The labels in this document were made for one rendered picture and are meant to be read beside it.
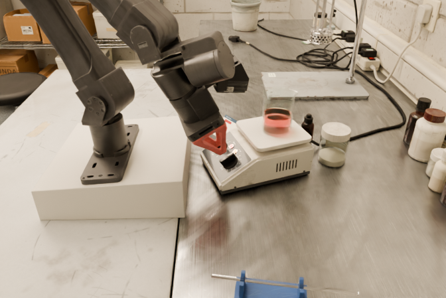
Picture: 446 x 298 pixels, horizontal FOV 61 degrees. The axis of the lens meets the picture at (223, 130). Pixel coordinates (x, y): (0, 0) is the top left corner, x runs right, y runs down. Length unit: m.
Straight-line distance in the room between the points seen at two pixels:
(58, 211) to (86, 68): 0.25
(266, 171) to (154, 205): 0.22
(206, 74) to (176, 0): 2.64
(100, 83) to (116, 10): 0.13
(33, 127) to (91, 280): 0.54
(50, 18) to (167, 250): 0.41
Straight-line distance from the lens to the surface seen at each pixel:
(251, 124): 0.80
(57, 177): 0.74
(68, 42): 0.68
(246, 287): 0.58
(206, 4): 3.18
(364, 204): 0.77
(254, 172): 0.73
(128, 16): 0.59
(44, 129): 1.06
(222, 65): 0.56
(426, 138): 0.91
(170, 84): 0.60
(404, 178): 0.87
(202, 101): 0.62
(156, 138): 0.79
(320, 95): 1.15
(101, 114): 0.67
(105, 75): 0.67
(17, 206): 0.81
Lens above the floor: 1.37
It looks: 30 degrees down
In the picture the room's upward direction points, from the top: straight up
